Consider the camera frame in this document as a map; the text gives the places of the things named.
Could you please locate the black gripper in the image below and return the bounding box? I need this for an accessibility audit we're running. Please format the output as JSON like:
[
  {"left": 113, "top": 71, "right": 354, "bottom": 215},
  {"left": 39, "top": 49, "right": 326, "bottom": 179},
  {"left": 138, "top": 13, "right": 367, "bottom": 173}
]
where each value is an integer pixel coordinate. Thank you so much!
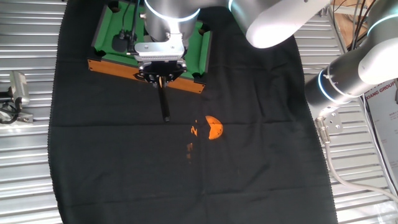
[{"left": 138, "top": 60, "right": 188, "bottom": 89}]

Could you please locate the wooden pool cue black butt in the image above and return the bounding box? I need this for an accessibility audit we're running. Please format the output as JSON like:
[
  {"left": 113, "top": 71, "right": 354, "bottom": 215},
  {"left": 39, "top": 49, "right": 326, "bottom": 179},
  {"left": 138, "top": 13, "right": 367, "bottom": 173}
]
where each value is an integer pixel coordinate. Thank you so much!
[{"left": 157, "top": 76, "right": 171, "bottom": 123}]

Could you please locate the mini green pool table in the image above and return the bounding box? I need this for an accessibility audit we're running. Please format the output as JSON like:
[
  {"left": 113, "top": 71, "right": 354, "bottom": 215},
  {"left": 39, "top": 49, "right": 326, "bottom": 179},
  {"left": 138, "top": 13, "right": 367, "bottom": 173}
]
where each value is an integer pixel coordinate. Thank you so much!
[{"left": 87, "top": 0, "right": 213, "bottom": 94}]

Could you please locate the black cloth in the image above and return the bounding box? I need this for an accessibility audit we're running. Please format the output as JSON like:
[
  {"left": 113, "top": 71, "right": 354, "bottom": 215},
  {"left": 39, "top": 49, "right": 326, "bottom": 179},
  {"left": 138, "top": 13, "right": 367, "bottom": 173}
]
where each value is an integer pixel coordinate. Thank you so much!
[{"left": 47, "top": 0, "right": 339, "bottom": 224}]

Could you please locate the brown wooden board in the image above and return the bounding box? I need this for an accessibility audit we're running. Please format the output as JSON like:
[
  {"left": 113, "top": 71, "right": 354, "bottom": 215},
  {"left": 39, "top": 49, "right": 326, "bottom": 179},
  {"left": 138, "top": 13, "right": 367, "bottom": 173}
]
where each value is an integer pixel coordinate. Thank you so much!
[{"left": 329, "top": 0, "right": 379, "bottom": 50}]

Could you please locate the white metal bar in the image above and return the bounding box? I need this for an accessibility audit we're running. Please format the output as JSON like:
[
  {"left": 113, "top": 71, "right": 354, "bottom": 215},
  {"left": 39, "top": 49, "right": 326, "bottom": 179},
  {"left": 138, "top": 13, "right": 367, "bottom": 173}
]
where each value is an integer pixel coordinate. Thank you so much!
[{"left": 318, "top": 4, "right": 371, "bottom": 17}]

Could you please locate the white printed sign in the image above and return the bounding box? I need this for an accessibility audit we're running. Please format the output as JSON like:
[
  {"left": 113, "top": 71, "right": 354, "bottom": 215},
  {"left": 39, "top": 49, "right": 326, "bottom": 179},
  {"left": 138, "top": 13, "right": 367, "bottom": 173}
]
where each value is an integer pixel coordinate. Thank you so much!
[{"left": 363, "top": 77, "right": 398, "bottom": 187}]

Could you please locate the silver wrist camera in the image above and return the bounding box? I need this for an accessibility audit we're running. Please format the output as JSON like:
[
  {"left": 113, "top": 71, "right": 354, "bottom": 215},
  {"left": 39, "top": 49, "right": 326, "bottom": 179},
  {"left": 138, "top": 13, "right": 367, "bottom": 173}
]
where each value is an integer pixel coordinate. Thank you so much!
[{"left": 134, "top": 32, "right": 186, "bottom": 63}]

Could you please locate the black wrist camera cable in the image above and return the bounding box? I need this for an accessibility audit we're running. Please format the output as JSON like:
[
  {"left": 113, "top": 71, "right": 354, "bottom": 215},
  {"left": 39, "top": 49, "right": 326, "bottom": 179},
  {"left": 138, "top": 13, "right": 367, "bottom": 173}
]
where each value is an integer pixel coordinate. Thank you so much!
[{"left": 111, "top": 0, "right": 141, "bottom": 56}]

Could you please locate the silver finned external camera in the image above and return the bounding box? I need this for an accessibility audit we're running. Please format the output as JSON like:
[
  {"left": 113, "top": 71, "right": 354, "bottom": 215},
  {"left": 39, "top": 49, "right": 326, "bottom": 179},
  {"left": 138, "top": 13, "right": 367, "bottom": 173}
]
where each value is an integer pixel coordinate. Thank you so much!
[{"left": 9, "top": 70, "right": 31, "bottom": 106}]

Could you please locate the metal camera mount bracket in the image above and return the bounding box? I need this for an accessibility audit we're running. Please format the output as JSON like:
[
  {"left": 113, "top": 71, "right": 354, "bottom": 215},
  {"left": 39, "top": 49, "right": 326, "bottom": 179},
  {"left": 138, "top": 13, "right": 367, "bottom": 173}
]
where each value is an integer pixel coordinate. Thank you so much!
[{"left": 0, "top": 110, "right": 34, "bottom": 126}]

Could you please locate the black external camera cable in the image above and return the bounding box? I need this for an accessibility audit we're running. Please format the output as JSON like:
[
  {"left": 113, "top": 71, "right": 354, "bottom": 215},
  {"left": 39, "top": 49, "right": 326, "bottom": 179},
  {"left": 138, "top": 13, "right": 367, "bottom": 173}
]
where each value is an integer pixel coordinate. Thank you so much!
[{"left": 0, "top": 91, "right": 23, "bottom": 125}]

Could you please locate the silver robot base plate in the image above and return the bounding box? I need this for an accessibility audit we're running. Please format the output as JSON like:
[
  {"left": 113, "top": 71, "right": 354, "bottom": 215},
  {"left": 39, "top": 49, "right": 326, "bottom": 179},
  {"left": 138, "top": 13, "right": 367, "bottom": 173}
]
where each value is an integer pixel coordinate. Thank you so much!
[{"left": 314, "top": 107, "right": 344, "bottom": 136}]

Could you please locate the grey base cable with connector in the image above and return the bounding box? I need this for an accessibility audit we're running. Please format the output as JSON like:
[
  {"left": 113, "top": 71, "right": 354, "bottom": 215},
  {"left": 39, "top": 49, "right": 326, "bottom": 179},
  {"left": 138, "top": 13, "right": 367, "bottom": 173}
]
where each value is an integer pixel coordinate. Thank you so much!
[{"left": 315, "top": 117, "right": 398, "bottom": 203}]

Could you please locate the thin white cable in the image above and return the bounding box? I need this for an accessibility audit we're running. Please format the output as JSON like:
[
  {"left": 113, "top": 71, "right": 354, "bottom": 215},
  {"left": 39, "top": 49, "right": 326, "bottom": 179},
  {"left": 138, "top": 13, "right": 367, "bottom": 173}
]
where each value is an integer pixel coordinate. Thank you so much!
[{"left": 359, "top": 95, "right": 398, "bottom": 197}]

